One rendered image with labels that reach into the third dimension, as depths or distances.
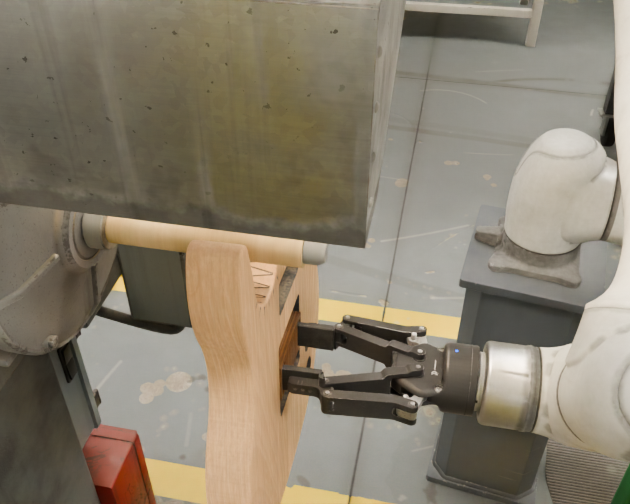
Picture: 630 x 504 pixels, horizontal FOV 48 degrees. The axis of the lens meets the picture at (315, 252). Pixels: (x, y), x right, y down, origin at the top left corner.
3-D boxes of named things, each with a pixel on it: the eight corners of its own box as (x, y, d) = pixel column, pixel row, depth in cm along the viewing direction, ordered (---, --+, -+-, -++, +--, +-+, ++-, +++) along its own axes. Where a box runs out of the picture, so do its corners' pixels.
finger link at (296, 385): (336, 392, 76) (331, 412, 73) (289, 385, 77) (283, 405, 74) (336, 381, 75) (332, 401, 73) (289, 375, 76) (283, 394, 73)
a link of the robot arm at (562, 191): (506, 202, 154) (525, 110, 140) (594, 217, 150) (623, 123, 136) (498, 247, 142) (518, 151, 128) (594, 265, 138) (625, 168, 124)
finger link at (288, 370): (321, 390, 77) (320, 395, 77) (258, 381, 78) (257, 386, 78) (322, 369, 76) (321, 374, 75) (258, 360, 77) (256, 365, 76)
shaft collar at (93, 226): (78, 248, 64) (83, 197, 64) (101, 246, 68) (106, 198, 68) (99, 251, 64) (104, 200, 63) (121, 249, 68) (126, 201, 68)
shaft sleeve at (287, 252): (103, 243, 64) (107, 208, 64) (119, 242, 67) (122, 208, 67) (299, 269, 61) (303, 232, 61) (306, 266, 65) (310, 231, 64)
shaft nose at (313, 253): (301, 264, 62) (304, 237, 62) (305, 262, 64) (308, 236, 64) (323, 267, 62) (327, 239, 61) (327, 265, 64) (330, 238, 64)
